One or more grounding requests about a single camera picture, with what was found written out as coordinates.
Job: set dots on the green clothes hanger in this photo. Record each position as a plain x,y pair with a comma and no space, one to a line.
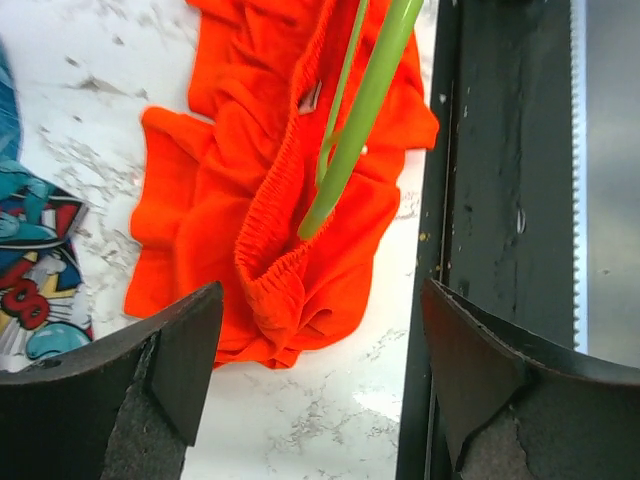
341,149

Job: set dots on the blue leaf print shorts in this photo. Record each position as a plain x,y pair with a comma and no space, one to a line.
11,129

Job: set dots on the orange mesh shorts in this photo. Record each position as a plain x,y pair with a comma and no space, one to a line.
228,183

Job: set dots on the white slotted cable duct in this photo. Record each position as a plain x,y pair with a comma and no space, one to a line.
578,30

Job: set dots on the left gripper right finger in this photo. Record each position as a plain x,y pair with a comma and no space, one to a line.
518,406

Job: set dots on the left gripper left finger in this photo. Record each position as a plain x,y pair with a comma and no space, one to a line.
124,407

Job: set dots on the comic print shorts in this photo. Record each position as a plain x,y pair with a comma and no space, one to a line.
44,309

